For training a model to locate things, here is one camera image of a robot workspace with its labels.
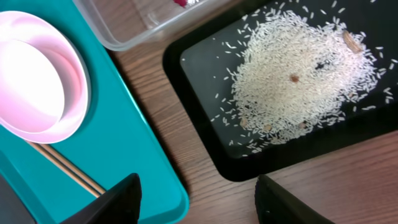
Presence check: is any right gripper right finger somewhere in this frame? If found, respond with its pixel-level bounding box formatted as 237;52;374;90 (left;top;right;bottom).
254;174;334;224

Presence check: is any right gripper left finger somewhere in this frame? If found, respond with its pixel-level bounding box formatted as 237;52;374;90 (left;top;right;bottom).
62;173;142;224

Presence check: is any small white bowl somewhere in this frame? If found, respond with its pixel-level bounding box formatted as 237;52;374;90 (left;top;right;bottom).
0;39;65;134

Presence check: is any red snack wrapper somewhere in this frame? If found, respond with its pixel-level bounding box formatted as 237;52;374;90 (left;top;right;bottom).
173;0;200;8

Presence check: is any left wooden chopstick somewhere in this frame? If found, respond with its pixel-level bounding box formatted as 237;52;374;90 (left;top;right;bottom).
26;141;102;198

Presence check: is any wooden chopstick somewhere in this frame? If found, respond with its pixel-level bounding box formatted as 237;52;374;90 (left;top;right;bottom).
26;141;102;198
39;142;107;195

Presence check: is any teal plastic serving tray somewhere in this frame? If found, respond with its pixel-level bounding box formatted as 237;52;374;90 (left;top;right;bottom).
1;1;189;223

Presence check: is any right wooden chopstick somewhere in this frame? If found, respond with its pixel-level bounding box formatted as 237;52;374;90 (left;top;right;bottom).
39;142;107;195

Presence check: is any pile of rice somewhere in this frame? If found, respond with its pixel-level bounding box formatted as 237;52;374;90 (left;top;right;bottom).
210;0;398;158

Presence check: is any large white plate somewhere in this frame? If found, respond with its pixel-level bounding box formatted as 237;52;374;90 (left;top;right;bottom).
1;11;91;144

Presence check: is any black plastic tray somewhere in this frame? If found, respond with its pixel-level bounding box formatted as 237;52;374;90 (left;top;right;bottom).
163;1;397;182

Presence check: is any clear plastic bin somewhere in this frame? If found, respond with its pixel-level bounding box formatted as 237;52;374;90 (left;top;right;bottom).
73;0;237;52

